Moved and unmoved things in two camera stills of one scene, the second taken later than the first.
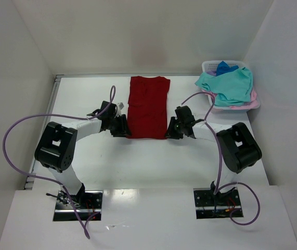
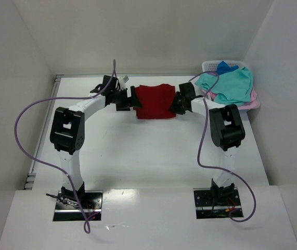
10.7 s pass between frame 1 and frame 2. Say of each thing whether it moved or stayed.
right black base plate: stayed
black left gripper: moved
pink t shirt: stayed
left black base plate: stayed
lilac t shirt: stayed
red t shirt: moved
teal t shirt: stayed
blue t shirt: stayed
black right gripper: moved
